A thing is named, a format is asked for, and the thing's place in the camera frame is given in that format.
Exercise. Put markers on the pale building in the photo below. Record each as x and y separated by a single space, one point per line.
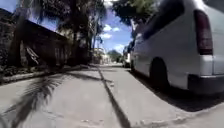
100 56

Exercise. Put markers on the vehicle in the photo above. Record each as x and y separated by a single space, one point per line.
126 57

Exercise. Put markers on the grey concrete pavement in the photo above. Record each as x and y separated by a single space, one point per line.
80 100

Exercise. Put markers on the row of trees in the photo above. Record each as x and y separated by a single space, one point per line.
76 30

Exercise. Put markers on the tree with green crown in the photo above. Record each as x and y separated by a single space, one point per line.
133 13

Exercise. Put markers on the white van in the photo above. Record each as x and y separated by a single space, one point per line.
173 46

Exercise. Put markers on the raised kerb planting strip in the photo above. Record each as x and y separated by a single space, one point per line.
23 74

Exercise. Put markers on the dark wall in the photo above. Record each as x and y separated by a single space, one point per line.
40 46

